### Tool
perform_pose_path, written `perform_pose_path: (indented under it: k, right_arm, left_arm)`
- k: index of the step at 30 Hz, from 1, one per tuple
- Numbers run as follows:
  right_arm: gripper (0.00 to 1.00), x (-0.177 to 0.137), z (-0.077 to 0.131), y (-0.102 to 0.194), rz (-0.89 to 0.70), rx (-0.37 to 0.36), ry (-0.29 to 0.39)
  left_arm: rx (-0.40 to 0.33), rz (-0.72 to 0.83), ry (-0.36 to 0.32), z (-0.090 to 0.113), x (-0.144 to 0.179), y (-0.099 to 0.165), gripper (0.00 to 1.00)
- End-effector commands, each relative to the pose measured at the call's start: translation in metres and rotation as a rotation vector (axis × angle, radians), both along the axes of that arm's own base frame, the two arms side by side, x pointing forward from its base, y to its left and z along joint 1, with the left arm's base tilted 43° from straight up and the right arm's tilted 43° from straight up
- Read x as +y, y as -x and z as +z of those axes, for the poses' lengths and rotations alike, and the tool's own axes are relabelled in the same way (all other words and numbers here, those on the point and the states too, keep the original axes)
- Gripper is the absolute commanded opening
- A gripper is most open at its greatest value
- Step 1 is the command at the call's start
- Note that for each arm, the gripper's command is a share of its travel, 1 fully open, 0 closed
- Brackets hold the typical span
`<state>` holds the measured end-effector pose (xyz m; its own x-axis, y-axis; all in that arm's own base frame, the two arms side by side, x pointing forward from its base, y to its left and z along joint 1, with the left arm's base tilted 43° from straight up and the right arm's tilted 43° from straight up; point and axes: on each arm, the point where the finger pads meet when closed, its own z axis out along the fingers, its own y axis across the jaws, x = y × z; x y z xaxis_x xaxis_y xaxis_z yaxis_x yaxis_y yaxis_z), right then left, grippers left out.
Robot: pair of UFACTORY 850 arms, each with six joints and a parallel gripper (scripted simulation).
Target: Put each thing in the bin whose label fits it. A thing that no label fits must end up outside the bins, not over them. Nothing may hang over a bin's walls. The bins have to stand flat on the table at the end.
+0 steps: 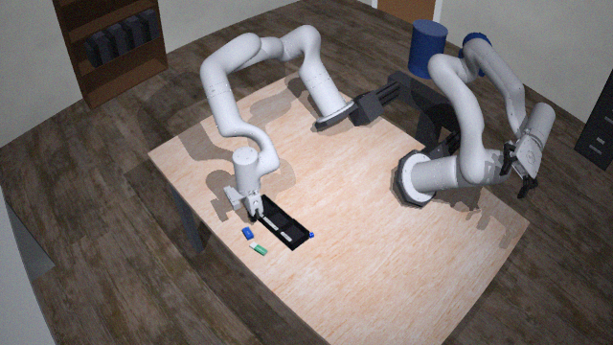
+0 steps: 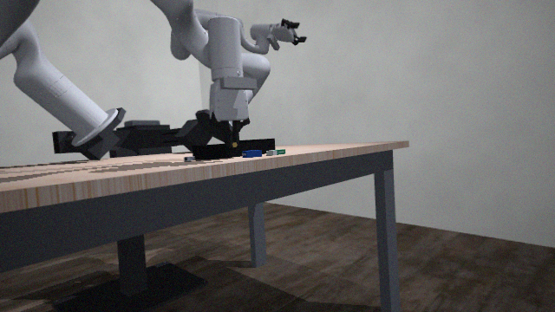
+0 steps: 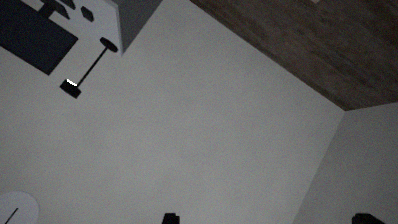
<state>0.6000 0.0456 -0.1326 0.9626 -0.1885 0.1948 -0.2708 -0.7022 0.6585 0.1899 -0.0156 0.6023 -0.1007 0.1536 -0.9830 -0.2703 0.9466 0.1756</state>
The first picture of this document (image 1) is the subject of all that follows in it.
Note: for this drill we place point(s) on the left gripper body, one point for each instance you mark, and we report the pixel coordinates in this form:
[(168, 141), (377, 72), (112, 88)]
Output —
[(529, 156)]

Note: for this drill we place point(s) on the blue battery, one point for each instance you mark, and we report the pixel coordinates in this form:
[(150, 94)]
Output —
[(247, 233)]

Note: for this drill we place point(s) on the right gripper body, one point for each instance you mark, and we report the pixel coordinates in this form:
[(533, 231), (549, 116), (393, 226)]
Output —
[(248, 202)]

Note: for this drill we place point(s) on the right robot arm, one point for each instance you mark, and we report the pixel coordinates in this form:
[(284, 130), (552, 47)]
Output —
[(231, 58)]

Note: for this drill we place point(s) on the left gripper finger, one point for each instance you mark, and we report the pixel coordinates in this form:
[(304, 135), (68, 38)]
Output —
[(523, 191), (507, 159)]

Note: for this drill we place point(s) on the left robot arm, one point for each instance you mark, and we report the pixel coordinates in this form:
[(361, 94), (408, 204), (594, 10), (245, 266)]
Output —
[(474, 164)]

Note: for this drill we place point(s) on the green and white eraser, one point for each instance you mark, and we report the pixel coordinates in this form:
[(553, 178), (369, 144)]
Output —
[(258, 248)]

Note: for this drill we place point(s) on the black three-compartment bin rack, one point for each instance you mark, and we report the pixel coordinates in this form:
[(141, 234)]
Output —
[(292, 233)]

